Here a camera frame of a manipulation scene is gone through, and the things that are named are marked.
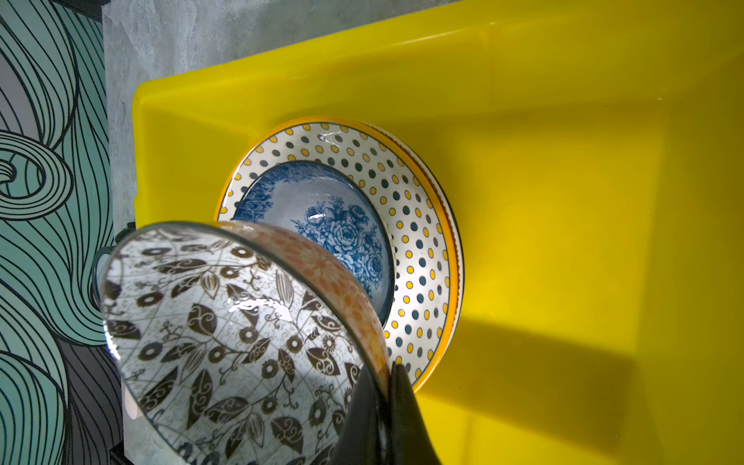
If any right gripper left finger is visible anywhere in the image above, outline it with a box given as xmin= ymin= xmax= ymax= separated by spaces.
xmin=331 ymin=367 xmax=388 ymax=465

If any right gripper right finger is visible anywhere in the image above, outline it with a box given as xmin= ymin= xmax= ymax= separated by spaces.
xmin=389 ymin=363 xmax=441 ymax=465

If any pink patterned bowl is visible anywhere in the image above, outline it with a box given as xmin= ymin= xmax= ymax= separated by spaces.
xmin=101 ymin=222 xmax=389 ymax=464

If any blue floral bowl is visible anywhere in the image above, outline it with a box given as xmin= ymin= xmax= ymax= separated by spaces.
xmin=234 ymin=161 xmax=394 ymax=324

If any yellow rimmed dotted plate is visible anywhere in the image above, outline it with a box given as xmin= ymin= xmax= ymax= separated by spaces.
xmin=217 ymin=117 xmax=464 ymax=389

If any geometric flower pattern plate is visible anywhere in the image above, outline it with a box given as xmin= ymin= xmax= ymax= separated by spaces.
xmin=362 ymin=125 xmax=464 ymax=373

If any yellow plastic bin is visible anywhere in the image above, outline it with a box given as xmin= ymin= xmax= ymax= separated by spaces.
xmin=133 ymin=1 xmax=743 ymax=464

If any round pressure gauge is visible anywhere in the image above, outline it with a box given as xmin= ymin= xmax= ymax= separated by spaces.
xmin=89 ymin=222 xmax=137 ymax=310

